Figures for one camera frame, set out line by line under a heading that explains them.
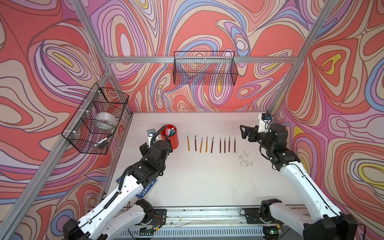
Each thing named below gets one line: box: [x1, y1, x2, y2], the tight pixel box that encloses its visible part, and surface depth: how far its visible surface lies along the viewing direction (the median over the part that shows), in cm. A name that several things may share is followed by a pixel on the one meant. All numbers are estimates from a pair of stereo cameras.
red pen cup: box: [160, 124, 179, 150], surface depth 97 cm
